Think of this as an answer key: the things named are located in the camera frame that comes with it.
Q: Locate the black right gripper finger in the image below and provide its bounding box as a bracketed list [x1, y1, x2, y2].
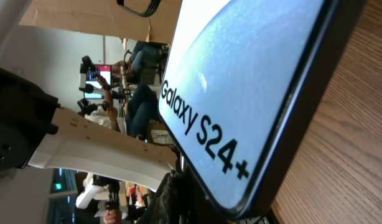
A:
[144, 152, 228, 224]

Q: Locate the blue Galaxy S24+ smartphone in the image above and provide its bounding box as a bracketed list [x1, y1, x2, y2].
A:
[159, 0, 365, 220]

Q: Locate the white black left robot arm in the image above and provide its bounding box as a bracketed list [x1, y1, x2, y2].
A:
[0, 68, 179, 190]

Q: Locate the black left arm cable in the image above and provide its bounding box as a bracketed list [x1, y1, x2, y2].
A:
[116, 0, 162, 18]

